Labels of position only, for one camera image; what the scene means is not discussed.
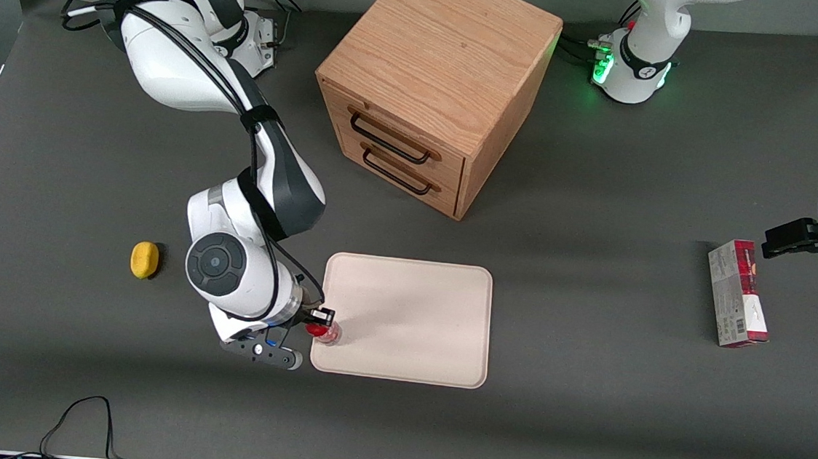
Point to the wooden two-drawer cabinet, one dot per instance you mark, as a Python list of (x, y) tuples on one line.
[(444, 64)]

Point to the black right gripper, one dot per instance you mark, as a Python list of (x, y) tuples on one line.
[(312, 315)]

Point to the red coke bottle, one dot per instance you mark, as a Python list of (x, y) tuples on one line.
[(326, 334)]

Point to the yellow lemon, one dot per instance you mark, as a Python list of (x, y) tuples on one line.
[(144, 260)]

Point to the grey right wrist camera bar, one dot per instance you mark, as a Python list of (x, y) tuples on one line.
[(261, 351)]

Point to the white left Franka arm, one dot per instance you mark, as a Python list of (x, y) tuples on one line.
[(646, 51)]

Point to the grey and red carton box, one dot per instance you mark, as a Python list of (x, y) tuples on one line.
[(736, 293)]

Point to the beige plastic tray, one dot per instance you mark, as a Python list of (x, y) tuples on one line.
[(409, 321)]

